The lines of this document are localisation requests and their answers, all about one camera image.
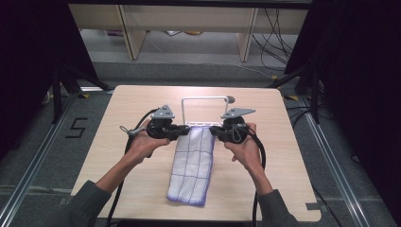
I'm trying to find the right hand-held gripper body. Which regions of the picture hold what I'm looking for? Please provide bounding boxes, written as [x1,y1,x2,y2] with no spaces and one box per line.
[218,108,256,146]

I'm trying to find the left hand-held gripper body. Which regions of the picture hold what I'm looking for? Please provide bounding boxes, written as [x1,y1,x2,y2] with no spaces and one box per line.
[145,104,180,142]

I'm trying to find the white checked dish cloth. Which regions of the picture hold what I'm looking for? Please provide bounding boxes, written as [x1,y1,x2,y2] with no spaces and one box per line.
[166,126,218,208]

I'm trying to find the white wire towel rack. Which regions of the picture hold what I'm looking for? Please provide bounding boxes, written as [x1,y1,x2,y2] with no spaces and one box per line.
[181,96,230,128]

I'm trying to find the person's right hand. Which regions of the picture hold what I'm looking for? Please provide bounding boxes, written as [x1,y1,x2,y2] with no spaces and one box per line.
[223,122,265,173]

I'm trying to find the person's left hand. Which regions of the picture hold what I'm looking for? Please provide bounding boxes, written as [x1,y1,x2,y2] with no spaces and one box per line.
[125,127,171,166]

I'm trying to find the black metal stand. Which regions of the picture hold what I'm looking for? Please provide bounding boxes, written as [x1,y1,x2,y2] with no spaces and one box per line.
[51,61,112,125]
[268,61,323,125]

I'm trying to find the beige wooden desk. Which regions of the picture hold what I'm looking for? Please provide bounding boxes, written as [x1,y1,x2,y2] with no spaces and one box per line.
[68,3,310,62]

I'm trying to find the black curtain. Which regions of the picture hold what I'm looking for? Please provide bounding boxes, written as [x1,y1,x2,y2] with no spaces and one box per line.
[283,0,401,218]
[0,0,99,160]

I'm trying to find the grey cable connector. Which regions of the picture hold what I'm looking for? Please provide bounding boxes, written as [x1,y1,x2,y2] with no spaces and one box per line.
[119,125,148,137]

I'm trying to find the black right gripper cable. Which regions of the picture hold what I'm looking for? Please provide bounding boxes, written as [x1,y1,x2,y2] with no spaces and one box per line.
[242,124,267,227]

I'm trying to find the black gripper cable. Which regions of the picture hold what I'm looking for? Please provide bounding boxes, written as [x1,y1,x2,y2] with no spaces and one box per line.
[105,107,161,227]
[242,124,267,227]

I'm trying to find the white floor cable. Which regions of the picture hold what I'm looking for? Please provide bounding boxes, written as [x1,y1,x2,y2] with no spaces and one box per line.
[232,63,276,80]

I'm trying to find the black cables beside table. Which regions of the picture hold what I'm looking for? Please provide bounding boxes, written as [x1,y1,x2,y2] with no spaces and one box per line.
[284,104,314,128]

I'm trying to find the bundle of black floor cables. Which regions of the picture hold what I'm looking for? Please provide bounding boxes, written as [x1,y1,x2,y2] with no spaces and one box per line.
[251,9,301,71]

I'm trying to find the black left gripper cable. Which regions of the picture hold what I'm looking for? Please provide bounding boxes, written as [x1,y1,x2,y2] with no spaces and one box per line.
[105,107,161,227]

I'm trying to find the aluminium floor rail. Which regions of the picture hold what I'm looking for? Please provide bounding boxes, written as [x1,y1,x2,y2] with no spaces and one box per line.
[0,91,80,227]
[298,94,374,227]

